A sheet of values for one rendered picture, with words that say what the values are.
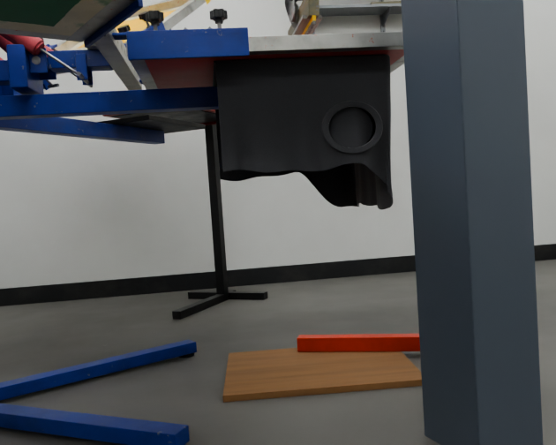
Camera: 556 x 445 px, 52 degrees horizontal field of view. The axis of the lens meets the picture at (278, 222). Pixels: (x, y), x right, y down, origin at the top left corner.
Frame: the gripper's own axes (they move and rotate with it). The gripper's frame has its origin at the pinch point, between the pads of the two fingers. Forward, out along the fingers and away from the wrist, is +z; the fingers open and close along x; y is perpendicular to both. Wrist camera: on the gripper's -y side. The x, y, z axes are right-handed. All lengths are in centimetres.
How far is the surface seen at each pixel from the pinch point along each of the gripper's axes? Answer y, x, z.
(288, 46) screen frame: 29.0, -9.4, 13.1
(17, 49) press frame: 8, -82, 6
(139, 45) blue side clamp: 30, -47, 12
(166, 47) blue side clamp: 30, -40, 12
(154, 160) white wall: -200, -66, 22
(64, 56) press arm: 3, -71, 7
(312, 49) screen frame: 29.0, -3.0, 14.0
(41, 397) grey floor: -9, -89, 109
